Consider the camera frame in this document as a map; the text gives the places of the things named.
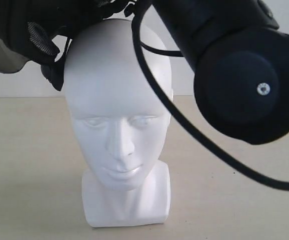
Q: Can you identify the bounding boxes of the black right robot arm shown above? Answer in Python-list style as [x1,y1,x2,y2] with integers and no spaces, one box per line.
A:
[152,0,289,145]

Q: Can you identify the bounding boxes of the black helmet with visor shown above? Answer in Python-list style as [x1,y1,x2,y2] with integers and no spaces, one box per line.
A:
[0,0,136,91]

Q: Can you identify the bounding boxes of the white mannequin head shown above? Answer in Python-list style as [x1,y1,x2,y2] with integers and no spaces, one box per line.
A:
[64,18,171,228]

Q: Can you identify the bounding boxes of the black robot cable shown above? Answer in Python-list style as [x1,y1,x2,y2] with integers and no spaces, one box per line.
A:
[131,0,289,193]

